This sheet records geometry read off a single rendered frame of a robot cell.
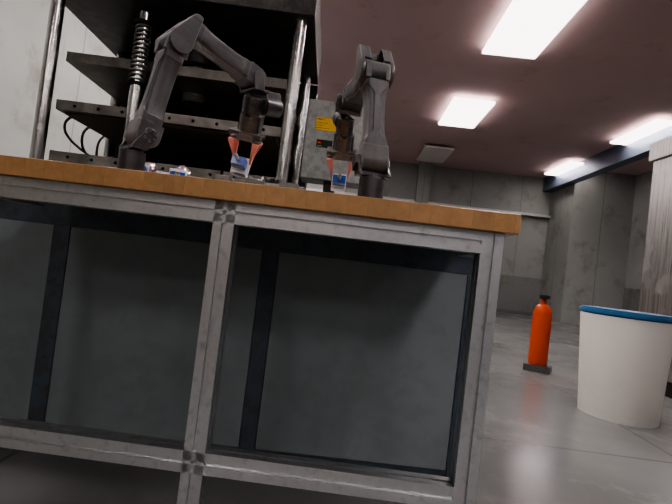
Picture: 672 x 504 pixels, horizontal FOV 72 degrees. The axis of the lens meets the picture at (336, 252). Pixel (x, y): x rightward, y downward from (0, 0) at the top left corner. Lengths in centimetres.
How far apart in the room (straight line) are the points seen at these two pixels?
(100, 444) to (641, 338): 253
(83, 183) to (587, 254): 1074
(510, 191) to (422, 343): 1070
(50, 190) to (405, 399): 110
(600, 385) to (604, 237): 865
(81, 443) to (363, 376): 76
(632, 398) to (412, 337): 172
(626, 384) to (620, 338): 24
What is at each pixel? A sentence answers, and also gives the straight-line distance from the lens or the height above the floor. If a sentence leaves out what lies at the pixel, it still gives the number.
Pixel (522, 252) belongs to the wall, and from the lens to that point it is 1202.
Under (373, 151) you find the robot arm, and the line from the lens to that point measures 116.
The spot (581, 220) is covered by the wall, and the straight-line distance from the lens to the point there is 1128.
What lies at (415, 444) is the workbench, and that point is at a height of 14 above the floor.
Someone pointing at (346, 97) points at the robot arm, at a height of 117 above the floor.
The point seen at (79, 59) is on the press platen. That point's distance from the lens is 277.
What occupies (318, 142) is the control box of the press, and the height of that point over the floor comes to 125.
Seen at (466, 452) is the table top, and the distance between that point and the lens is 105.
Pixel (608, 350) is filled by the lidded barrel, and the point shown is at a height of 37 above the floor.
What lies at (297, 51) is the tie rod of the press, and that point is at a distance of 241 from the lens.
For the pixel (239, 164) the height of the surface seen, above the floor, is 92.
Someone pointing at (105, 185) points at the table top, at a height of 76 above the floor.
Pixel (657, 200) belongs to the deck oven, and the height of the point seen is 145.
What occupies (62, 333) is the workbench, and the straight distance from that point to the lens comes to 164.
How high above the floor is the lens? 65
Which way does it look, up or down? 2 degrees up
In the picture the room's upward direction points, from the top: 7 degrees clockwise
